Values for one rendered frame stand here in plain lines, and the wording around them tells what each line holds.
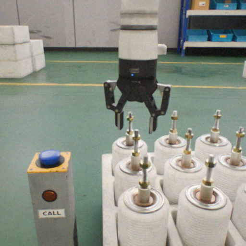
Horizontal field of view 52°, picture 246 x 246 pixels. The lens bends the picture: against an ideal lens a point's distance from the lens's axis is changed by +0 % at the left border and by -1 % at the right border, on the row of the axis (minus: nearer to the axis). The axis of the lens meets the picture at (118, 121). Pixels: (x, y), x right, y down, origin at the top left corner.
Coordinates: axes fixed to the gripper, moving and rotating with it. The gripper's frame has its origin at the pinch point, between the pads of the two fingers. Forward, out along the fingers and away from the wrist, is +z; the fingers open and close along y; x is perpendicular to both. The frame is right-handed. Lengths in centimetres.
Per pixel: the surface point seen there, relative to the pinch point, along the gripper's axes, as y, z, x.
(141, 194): 4.5, 8.3, -11.9
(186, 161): 11.1, 8.8, 3.5
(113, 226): -1.0, 17.2, -11.9
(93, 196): -18.4, 35.2, 16.3
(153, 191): 5.9, 9.9, -8.2
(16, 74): -180, 31, 175
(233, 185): 21.8, 13.5, 4.3
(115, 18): -173, -30, 481
